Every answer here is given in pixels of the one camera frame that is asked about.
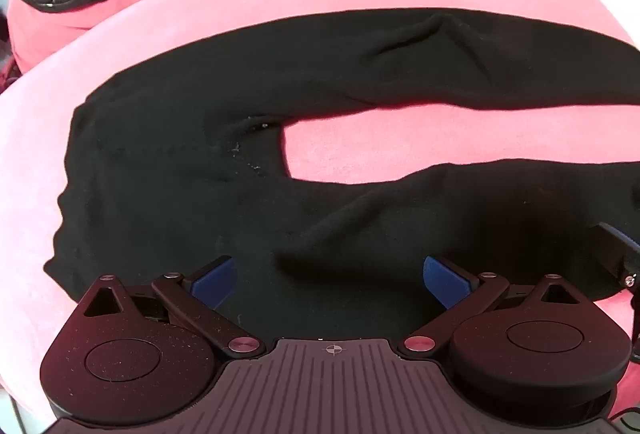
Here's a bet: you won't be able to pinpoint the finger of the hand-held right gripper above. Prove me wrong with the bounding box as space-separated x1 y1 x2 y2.
597 221 640 289

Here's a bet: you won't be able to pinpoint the black pants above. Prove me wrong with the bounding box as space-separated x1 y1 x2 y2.
43 9 640 345

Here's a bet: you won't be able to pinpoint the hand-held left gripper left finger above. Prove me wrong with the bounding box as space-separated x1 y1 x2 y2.
82 255 266 358

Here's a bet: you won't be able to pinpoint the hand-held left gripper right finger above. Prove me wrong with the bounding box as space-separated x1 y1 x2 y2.
400 255 576 360

